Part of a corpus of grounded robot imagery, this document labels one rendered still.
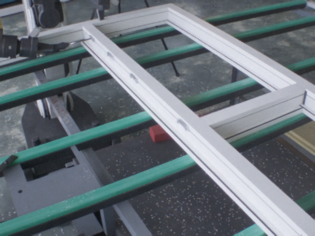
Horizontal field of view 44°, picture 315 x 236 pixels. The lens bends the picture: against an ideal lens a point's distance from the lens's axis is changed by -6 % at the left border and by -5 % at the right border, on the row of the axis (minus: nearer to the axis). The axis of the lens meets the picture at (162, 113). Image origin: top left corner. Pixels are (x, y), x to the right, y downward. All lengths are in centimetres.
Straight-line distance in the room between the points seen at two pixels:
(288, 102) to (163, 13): 85
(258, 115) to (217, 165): 24
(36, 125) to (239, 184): 174
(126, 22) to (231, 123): 85
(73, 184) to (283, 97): 65
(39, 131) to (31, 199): 144
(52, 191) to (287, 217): 56
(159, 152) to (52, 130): 105
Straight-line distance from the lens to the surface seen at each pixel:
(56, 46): 158
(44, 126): 247
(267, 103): 119
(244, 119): 115
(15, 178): 110
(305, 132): 162
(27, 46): 154
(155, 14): 187
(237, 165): 96
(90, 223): 133
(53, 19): 188
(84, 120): 247
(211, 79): 318
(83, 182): 104
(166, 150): 153
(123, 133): 121
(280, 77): 137
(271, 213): 90
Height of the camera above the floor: 156
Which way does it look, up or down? 34 degrees down
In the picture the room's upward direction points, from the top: 1 degrees counter-clockwise
